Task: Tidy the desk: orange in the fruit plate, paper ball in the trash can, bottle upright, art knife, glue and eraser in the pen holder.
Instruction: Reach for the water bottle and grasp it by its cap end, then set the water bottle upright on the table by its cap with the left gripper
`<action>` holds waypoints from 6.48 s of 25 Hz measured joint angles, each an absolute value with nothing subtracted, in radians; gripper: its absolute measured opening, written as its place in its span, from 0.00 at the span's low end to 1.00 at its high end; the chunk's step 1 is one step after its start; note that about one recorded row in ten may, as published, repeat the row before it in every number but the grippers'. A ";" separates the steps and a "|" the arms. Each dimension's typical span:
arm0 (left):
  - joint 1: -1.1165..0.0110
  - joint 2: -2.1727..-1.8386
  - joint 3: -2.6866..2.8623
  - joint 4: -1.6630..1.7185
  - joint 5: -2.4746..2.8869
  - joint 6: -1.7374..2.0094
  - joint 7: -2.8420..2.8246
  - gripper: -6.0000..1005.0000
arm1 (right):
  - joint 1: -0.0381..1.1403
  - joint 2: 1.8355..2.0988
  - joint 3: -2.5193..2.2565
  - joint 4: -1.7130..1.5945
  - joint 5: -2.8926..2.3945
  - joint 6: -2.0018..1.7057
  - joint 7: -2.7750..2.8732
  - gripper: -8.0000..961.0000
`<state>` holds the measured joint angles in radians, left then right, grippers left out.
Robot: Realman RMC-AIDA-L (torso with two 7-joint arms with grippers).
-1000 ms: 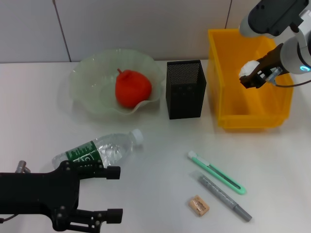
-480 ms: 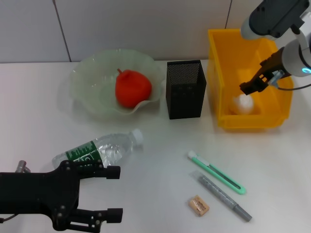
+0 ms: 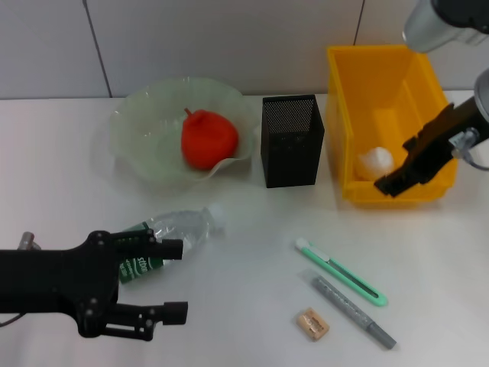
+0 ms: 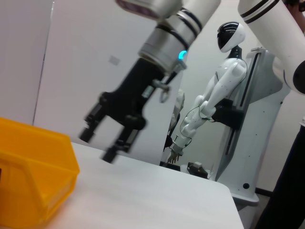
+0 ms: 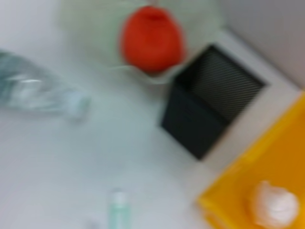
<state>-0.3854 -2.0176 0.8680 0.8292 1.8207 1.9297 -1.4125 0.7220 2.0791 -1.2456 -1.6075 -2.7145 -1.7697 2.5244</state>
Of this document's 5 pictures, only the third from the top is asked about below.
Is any left gripper cable with connector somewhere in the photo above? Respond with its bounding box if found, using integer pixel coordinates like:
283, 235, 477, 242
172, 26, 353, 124
0, 232, 42, 329

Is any grey marker pen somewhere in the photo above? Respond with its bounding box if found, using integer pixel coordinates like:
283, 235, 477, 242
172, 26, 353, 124
303, 268, 397, 349

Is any yellow plastic storage bin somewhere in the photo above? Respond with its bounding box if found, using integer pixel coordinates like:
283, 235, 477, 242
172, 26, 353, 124
326, 44, 459, 209

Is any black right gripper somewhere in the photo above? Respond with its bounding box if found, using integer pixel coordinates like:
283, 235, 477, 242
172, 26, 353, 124
373, 96, 487, 199

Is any tan eraser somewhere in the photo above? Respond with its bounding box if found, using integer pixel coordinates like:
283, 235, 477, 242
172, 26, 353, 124
296, 307, 330, 343

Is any gripper cable with connector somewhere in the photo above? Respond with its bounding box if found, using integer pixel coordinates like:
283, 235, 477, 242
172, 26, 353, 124
449, 128, 489, 171
0, 232, 42, 329

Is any clear water bottle green label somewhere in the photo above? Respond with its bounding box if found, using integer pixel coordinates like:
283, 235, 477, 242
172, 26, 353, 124
114, 203, 226, 286

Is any black mesh pen holder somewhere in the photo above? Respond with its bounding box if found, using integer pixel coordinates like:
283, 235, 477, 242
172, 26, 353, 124
261, 94, 325, 189

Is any mint green utility knife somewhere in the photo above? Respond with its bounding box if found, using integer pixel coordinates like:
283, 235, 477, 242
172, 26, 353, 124
294, 237, 387, 308

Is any pale green glass fruit plate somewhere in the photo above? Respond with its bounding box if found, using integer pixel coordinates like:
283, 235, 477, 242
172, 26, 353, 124
109, 76, 261, 192

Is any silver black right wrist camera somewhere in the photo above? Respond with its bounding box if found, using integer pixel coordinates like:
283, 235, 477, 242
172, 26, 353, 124
403, 0, 489, 54

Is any right gripper cable with connector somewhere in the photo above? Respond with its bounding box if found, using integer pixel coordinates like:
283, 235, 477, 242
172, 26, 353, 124
449, 128, 489, 171

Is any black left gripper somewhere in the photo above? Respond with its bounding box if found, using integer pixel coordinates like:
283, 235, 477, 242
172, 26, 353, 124
0, 228, 189, 343

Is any red pear-shaped toy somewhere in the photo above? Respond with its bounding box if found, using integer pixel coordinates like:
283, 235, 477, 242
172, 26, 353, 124
180, 108, 240, 171

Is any white paper ball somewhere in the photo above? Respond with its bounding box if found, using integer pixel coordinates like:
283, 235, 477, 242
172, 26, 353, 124
357, 146, 395, 180

